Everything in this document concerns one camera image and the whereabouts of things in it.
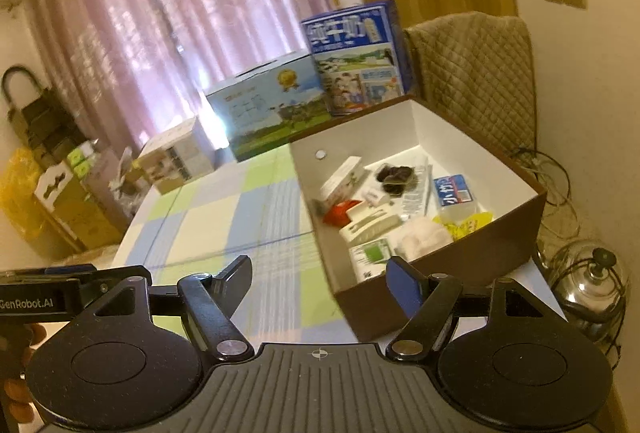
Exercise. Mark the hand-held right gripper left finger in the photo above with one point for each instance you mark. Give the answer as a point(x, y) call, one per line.
point(235, 283)

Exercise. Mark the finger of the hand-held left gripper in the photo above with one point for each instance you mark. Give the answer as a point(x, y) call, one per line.
point(70, 269)
point(100, 285)

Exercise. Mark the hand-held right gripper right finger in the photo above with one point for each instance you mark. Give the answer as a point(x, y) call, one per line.
point(402, 285)

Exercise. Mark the green and white carton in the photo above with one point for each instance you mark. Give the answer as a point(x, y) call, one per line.
point(372, 258)

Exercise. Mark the white cloth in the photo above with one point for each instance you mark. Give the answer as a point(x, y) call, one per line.
point(422, 238)

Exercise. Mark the brown cardboard box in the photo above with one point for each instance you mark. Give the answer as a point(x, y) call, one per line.
point(475, 243)

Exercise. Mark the yellow spout pouch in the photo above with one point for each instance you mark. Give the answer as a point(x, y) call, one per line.
point(462, 224)

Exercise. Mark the small pale packet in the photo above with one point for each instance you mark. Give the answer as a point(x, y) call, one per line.
point(376, 197)

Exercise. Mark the clear plastic wrapper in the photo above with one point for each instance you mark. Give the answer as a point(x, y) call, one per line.
point(417, 190)

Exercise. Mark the red candy packet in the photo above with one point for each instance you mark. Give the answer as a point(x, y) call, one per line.
point(340, 211)

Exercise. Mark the clear blue-label floss box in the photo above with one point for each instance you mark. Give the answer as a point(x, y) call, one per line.
point(452, 192)

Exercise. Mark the dark small object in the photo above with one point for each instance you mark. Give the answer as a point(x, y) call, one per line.
point(395, 178)

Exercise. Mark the white medicine box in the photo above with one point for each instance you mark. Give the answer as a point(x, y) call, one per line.
point(342, 178)

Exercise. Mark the person's left hand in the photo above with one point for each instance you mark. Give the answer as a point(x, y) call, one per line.
point(12, 388)

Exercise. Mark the brown cardboard carton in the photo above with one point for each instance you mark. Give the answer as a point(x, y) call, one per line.
point(85, 218)

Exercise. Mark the white cutout cardboard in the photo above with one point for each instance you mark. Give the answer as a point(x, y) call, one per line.
point(52, 185)

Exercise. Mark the yellow plastic bag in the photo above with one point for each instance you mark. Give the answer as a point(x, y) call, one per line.
point(20, 198)

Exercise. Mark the stack of green packets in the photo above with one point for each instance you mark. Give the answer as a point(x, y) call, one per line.
point(82, 158)

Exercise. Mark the cluttered open carton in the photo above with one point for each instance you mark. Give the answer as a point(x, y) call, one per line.
point(127, 173)

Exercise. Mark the beige product box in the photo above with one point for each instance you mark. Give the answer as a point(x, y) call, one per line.
point(175, 158)

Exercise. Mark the green milk carton case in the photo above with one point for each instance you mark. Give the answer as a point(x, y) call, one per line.
point(265, 113)

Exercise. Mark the quilted beige chair cover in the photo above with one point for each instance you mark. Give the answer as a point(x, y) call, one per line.
point(475, 78)

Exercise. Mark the blue milk carton case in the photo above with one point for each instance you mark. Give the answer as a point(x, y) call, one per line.
point(355, 58)

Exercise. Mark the pink curtain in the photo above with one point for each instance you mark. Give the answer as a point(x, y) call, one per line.
point(175, 13)

